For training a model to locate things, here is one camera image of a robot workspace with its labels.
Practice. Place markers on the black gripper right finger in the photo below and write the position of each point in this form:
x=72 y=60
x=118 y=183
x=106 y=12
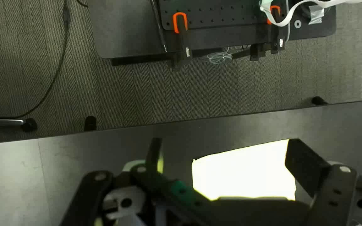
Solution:
x=331 y=189

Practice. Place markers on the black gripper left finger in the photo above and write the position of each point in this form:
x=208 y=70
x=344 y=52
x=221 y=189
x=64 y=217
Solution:
x=88 y=197

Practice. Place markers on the yellow towel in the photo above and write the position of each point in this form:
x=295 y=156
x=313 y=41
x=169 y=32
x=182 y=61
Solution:
x=243 y=171

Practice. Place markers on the white VR headset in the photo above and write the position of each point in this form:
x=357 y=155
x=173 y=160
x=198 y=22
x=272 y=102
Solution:
x=285 y=14

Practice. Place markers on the orange and black clamp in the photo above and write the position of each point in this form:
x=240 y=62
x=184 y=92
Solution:
x=179 y=26
x=275 y=17

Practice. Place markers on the black perforated breadboard plate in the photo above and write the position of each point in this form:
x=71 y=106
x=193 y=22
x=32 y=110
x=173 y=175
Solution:
x=213 y=17

